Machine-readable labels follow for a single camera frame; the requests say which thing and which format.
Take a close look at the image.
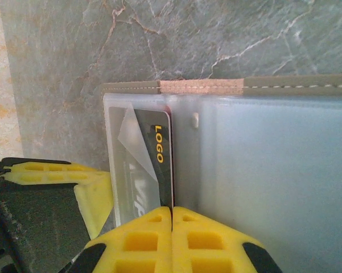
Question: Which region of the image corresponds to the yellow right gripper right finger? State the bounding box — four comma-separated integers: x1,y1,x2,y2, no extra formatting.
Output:
172,206,283,273

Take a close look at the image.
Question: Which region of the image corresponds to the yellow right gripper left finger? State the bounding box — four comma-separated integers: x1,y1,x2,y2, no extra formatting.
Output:
73,206,174,273

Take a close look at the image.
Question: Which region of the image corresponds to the black credit card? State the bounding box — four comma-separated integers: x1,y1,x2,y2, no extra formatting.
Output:
109,105,173,227

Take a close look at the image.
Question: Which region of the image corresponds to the grey card holder wallet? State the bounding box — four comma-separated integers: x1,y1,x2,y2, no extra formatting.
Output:
98,74,342,273

